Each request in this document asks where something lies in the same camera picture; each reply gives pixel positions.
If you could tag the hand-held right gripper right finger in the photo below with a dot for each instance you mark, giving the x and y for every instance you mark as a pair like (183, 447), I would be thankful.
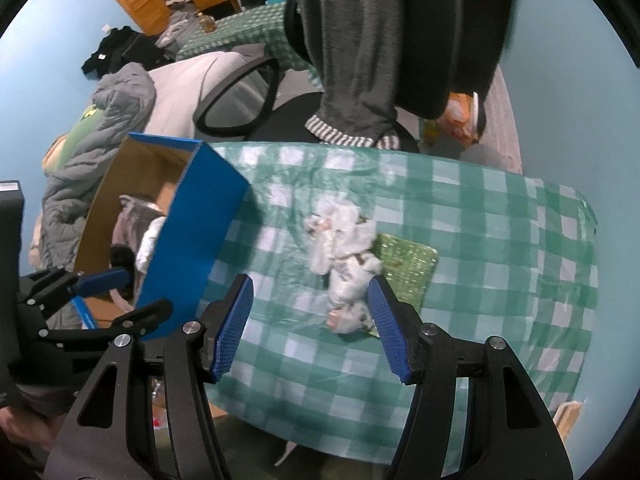
(392, 330)

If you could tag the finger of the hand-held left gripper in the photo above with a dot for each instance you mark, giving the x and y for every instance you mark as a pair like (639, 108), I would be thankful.
(145, 315)
(102, 282)

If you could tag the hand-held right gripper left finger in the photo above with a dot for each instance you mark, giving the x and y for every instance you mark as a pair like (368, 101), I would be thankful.
(232, 325)

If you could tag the white sock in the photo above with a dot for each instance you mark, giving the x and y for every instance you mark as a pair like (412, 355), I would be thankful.
(150, 245)

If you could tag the long grey sock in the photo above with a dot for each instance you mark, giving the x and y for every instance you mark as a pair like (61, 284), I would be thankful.
(132, 215)

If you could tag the blue cardboard box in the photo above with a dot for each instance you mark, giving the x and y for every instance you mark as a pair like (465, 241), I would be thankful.
(200, 230)

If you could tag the pile of white socks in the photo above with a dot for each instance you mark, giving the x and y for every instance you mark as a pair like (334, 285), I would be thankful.
(345, 240)

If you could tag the person's left hand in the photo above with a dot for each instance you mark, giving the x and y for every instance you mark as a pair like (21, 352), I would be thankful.
(20, 430)

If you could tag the green glitter cloth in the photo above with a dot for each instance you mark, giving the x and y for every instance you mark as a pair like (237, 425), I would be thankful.
(407, 265)

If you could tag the green checked tablecloth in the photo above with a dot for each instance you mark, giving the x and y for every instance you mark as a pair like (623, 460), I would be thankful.
(475, 240)

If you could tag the green plush pillow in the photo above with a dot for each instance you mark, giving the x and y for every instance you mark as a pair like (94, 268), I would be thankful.
(80, 135)

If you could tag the grey quilted duvet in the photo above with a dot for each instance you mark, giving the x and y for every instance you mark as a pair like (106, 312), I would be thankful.
(120, 110)

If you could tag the light wooden board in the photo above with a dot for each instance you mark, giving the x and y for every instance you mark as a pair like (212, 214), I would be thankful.
(570, 420)

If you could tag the beige bed sheet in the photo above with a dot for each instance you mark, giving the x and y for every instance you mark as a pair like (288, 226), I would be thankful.
(190, 90)

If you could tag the orange snack bags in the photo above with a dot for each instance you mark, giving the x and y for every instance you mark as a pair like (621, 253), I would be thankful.
(457, 115)

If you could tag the black clothes heap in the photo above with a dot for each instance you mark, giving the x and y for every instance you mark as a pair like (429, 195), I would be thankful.
(125, 50)

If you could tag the grey clothes heap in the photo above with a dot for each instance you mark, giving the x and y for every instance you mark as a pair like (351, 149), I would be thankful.
(177, 27)

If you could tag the green checked cloth covered table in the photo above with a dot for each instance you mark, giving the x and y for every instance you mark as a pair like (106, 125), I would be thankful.
(240, 30)

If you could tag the grey sweater with striped cuffs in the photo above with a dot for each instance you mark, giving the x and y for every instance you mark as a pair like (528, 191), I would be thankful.
(350, 45)

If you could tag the black office chair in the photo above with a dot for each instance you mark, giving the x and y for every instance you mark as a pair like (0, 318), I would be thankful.
(435, 35)

